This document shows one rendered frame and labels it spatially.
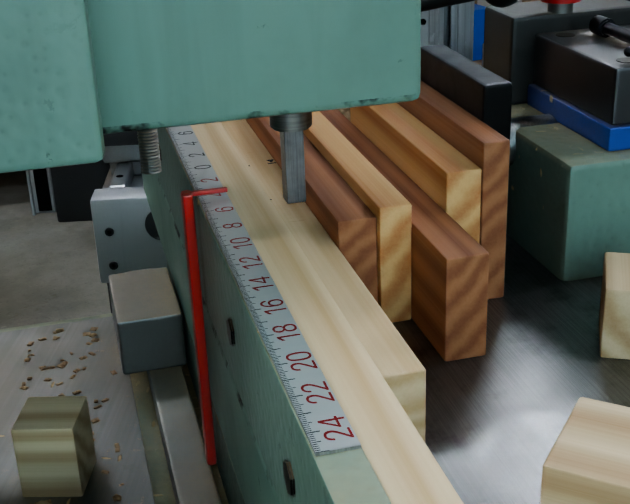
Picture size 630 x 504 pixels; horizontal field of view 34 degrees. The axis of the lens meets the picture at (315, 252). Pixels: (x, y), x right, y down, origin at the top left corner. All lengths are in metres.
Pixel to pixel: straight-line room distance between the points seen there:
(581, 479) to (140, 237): 0.76
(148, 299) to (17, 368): 0.10
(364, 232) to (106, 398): 0.23
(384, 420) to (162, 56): 0.18
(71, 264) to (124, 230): 1.82
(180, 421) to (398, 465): 0.29
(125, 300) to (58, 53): 0.28
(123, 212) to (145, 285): 0.38
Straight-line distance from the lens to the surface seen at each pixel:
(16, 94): 0.38
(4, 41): 0.37
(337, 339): 0.35
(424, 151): 0.49
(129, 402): 0.62
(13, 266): 2.88
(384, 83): 0.44
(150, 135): 0.50
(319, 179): 0.50
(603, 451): 0.32
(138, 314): 0.61
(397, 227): 0.45
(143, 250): 1.03
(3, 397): 0.65
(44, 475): 0.55
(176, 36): 0.41
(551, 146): 0.52
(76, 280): 2.74
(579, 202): 0.50
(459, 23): 1.32
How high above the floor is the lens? 1.12
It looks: 24 degrees down
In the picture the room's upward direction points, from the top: 2 degrees counter-clockwise
